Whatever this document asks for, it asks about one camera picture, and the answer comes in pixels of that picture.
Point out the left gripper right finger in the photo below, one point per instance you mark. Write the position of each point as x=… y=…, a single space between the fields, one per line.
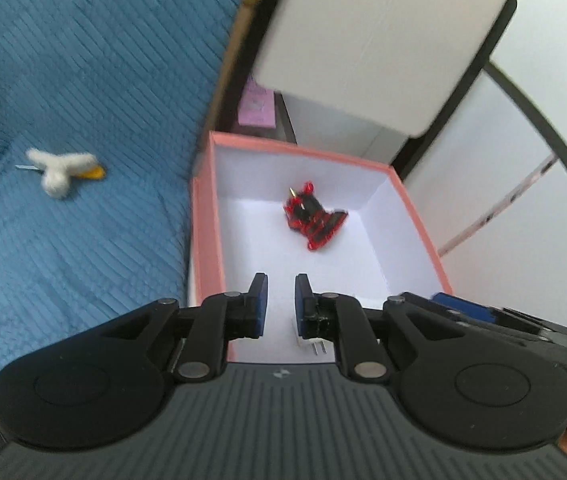
x=357 y=333

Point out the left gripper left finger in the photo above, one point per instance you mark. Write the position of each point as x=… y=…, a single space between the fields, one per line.
x=205 y=332

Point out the white charger cube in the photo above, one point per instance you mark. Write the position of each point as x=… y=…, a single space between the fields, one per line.
x=308 y=340

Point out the red black figurine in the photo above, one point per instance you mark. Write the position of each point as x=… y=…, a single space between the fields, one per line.
x=306 y=215

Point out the pink cardboard box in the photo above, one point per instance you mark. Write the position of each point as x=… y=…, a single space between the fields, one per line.
x=264 y=206

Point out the small pink paper box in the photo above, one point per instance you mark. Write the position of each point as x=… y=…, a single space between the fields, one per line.
x=257 y=107

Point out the white fluffy sock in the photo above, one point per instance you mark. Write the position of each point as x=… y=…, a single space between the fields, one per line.
x=59 y=170

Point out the blue quilted sofa cover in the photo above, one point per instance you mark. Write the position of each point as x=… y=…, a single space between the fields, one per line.
x=102 y=103

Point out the white chair backrest cushion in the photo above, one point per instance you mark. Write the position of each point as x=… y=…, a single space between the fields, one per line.
x=393 y=62

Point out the yellow handled screwdriver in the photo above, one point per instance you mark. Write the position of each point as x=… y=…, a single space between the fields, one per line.
x=96 y=174

